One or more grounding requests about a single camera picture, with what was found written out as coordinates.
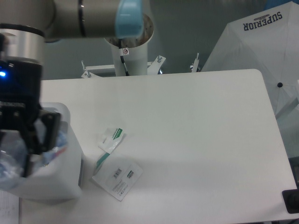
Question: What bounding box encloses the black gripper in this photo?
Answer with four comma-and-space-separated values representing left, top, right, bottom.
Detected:
0, 60, 61, 178

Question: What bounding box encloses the crushed clear plastic bottle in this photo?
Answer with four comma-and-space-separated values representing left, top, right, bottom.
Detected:
0, 130, 67, 191

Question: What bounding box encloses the white green torn package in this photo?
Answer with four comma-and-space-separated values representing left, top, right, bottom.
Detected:
92, 127, 143, 201

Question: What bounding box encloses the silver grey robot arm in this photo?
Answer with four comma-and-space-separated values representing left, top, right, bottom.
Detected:
0, 0, 143, 178

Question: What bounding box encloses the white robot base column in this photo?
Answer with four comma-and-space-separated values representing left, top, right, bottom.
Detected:
105, 14, 154, 77

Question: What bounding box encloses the white trash can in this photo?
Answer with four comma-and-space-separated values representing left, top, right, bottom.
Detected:
7, 102, 84, 201

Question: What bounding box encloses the white paper sheet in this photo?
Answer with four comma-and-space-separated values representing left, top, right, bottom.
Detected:
0, 190, 19, 224

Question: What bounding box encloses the white superior umbrella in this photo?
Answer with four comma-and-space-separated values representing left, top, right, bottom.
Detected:
202, 1, 299, 150

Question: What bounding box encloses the black device at edge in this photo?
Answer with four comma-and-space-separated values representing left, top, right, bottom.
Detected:
282, 189, 299, 214

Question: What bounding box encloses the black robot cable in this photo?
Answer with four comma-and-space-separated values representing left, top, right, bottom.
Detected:
118, 38, 130, 77

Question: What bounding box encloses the white metal base frame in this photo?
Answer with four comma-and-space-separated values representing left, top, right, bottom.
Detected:
81, 53, 202, 78

